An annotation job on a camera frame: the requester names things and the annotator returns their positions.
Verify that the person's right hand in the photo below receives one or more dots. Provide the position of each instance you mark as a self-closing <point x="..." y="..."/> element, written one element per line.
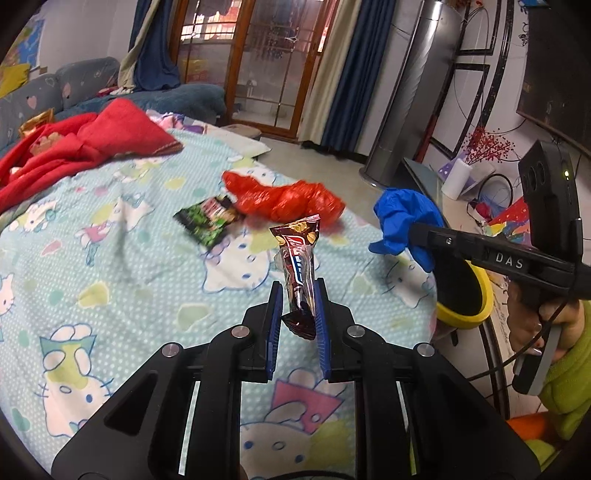
<point x="521" y="323"/>

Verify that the blue curtain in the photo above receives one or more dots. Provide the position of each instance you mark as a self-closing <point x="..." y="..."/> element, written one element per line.
<point x="358" y="78"/>
<point x="154" y="50"/>

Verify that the grey tower air conditioner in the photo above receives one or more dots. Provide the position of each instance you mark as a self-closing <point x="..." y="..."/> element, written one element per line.
<point x="415" y="92"/>

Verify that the wooden glass door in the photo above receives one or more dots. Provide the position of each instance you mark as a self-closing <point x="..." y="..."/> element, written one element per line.
<point x="231" y="69"/>

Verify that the blue bag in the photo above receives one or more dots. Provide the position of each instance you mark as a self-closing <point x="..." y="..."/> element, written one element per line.
<point x="401" y="217"/>

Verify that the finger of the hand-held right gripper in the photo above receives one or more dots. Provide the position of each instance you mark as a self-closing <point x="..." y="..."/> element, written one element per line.
<point x="443" y="240"/>

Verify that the red plastic bag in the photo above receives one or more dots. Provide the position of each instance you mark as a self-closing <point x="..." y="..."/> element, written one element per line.
<point x="286" y="198"/>

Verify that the cartoon cat printed bedsheet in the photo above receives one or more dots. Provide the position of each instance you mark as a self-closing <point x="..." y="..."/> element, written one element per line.
<point x="115" y="277"/>

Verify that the beige curtain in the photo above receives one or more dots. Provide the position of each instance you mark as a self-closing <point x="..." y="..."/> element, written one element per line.
<point x="129" y="64"/>
<point x="323" y="83"/>

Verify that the black television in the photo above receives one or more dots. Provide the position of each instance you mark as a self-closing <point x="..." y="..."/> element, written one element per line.
<point x="558" y="78"/>

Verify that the red blanket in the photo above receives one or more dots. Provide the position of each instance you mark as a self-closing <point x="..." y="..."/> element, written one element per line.
<point x="106" y="134"/>

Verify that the gold snack bag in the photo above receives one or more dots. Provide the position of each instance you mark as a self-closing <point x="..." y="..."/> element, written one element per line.
<point x="37" y="120"/>

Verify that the purple box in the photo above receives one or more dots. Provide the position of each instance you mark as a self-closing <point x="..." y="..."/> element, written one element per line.
<point x="480" y="177"/>

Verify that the yellow-rimmed trash bin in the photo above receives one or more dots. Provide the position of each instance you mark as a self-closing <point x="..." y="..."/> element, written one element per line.
<point x="461" y="318"/>

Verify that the white paper roll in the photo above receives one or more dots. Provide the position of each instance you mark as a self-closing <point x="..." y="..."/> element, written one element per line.
<point x="456" y="181"/>

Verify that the wall map poster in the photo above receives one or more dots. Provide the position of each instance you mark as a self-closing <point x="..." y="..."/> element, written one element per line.
<point x="27" y="41"/>

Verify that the orange cloth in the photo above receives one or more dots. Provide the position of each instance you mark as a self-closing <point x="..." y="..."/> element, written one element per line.
<point x="535" y="427"/>

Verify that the red flower sprig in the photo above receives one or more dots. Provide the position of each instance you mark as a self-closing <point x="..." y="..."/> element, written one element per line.
<point x="489" y="145"/>

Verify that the grey-blue heart pattern sofa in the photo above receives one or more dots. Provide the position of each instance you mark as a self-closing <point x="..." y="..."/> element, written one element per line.
<point x="83" y="78"/>

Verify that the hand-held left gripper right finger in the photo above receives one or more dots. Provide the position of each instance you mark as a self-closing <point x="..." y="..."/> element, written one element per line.
<point x="321" y="323"/>

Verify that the red colourful paper bag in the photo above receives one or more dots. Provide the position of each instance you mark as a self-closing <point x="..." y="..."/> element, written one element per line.
<point x="508" y="221"/>

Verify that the brown chocolate bar wrapper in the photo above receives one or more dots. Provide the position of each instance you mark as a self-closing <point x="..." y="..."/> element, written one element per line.
<point x="295" y="258"/>

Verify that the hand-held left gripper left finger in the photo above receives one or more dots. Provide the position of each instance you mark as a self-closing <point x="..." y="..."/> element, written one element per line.
<point x="276" y="318"/>

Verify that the green snack wrapper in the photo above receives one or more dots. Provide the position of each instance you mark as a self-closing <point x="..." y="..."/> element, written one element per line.
<point x="207" y="221"/>

